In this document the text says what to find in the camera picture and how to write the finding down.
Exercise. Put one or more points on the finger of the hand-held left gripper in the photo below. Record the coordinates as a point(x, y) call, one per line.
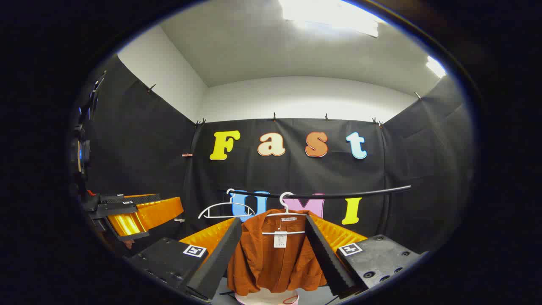
point(148, 214)
point(139, 198)

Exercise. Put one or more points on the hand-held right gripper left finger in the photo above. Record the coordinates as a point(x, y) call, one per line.
point(220, 254)

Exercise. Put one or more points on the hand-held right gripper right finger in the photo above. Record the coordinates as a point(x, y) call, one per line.
point(324, 250)

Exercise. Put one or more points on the rust orange jacket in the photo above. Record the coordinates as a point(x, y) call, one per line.
point(262, 262)

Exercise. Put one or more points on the white plastic hanger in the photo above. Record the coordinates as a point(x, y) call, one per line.
point(232, 200)
point(286, 210)

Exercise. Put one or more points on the pink laundry hamper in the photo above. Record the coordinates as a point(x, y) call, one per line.
point(264, 298)

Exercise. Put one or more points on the black backdrop cloth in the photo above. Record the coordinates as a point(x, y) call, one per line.
point(423, 169)

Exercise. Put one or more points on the small ceiling light panel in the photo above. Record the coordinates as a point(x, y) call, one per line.
point(436, 67)

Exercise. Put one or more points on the large ceiling light panel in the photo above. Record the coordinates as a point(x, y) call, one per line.
point(330, 15)

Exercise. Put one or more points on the black clothes rail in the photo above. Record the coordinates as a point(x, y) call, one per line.
point(360, 194)

